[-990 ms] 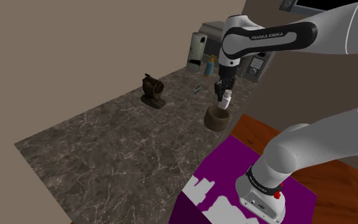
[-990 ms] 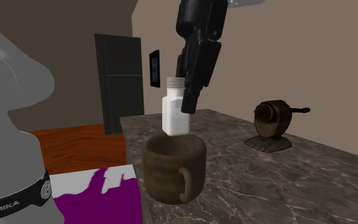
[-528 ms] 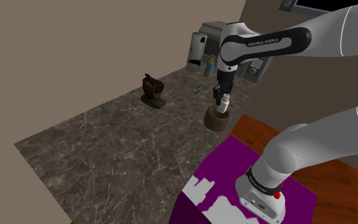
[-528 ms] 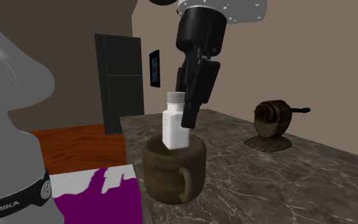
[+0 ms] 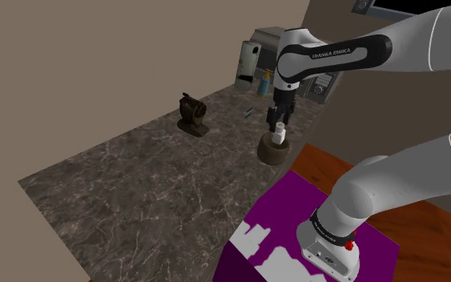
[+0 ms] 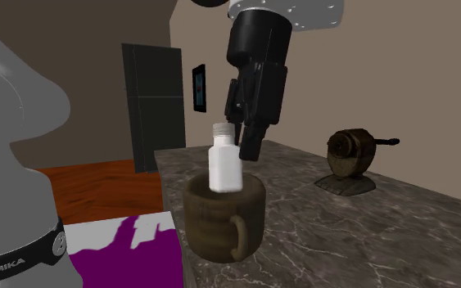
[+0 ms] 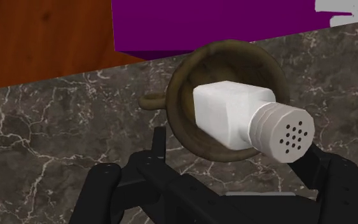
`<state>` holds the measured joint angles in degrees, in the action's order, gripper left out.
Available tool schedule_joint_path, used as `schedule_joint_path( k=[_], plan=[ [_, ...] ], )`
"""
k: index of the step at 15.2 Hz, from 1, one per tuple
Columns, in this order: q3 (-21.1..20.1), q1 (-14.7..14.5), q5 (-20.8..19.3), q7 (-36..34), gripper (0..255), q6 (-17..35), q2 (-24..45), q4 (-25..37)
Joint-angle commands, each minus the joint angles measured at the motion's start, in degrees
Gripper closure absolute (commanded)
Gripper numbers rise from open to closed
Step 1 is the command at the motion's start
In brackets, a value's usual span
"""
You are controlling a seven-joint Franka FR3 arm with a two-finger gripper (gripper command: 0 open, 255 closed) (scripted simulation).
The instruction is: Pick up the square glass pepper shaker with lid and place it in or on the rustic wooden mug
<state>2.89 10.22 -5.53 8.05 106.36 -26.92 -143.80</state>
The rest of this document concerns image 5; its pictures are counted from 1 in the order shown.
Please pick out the purple patterned robot stand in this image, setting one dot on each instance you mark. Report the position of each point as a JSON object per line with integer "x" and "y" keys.
{"x": 287, "y": 211}

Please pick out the small white bottle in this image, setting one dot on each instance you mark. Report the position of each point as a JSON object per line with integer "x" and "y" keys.
{"x": 279, "y": 134}

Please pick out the blue spray bottle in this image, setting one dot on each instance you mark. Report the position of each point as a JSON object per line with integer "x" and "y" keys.
{"x": 264, "y": 84}

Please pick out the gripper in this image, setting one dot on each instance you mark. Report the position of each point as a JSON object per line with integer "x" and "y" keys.
{"x": 285, "y": 102}

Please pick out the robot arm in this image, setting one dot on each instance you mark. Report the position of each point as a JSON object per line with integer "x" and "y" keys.
{"x": 404, "y": 50}

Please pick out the small teal card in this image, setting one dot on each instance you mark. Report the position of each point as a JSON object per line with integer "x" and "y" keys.
{"x": 249, "y": 113}

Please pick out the brown round bowl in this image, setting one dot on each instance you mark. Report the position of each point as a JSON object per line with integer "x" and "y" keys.
{"x": 272, "y": 152}

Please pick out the pale grey coffee machine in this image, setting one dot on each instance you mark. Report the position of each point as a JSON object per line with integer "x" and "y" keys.
{"x": 247, "y": 65}

